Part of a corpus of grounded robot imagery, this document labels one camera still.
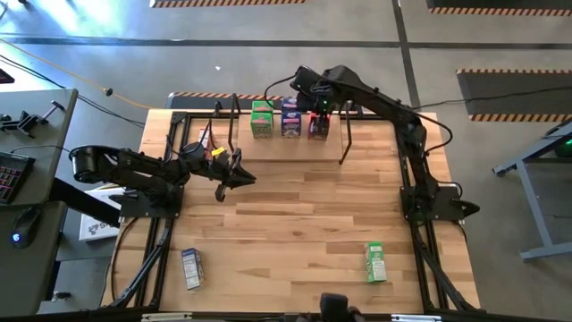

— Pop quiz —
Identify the black desk clamp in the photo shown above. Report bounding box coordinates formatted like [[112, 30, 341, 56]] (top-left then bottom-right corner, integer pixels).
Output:
[[0, 99, 66, 139]]

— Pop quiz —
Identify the hazard-striped black floor mat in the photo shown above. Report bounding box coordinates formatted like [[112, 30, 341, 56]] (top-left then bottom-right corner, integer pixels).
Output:
[[165, 91, 287, 112], [426, 0, 572, 18], [455, 68, 572, 123]]

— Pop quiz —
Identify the white printed cardboard box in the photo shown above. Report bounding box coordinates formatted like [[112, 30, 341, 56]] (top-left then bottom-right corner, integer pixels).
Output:
[[79, 186, 126, 242]]

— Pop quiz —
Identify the black floor cable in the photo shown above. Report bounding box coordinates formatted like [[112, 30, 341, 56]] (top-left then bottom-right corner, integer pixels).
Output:
[[410, 83, 572, 112], [0, 54, 147, 130]]

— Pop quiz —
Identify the blue-grey metal table frame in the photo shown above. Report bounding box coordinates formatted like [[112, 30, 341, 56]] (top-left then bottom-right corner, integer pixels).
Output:
[[491, 118, 572, 263]]

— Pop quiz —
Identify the black desk support beam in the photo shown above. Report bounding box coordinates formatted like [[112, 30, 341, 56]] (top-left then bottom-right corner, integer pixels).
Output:
[[48, 177, 122, 225]]

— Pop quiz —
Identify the black aluminium table frame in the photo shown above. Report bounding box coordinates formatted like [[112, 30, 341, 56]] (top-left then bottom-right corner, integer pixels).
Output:
[[101, 110, 482, 322]]

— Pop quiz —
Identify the wooden shelf with black frame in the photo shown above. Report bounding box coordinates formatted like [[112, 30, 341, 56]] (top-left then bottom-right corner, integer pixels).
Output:
[[227, 91, 364, 165]]

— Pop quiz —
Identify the yellow floor cable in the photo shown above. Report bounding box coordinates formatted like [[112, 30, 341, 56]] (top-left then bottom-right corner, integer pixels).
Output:
[[0, 38, 162, 111]]

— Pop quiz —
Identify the black keyboard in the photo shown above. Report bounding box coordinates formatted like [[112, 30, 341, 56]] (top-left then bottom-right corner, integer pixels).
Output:
[[0, 150, 36, 206]]

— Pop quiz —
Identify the green-lit device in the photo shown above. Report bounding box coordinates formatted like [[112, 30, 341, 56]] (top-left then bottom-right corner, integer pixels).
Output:
[[553, 136, 572, 158]]

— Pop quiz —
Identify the grey desk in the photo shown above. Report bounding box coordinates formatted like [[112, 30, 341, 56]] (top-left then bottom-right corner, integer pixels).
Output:
[[0, 200, 68, 317], [0, 88, 80, 207]]

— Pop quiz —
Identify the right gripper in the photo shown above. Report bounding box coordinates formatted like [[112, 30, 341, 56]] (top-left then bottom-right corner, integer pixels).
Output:
[[297, 89, 337, 131]]

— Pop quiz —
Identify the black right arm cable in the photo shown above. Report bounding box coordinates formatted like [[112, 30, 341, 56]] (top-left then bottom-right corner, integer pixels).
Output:
[[413, 111, 455, 157]]

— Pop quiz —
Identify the silver metal bracket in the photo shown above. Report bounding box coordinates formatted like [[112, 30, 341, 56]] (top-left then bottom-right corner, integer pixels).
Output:
[[391, 314, 442, 322], [141, 311, 193, 322]]

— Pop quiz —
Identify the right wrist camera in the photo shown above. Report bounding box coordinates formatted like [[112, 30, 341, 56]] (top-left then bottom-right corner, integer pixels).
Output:
[[312, 96, 334, 114]]

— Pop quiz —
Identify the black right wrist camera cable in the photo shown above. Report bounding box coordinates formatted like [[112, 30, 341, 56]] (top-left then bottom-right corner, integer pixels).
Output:
[[263, 73, 299, 108]]

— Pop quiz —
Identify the black computer mouse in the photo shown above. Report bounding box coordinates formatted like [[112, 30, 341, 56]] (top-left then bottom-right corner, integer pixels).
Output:
[[7, 206, 42, 250]]

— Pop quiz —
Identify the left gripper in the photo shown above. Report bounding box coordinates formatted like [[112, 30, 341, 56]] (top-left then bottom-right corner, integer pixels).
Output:
[[203, 148, 257, 202]]

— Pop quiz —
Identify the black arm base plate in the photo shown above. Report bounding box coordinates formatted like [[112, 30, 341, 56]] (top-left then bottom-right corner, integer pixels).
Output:
[[400, 184, 482, 223], [109, 182, 184, 219]]

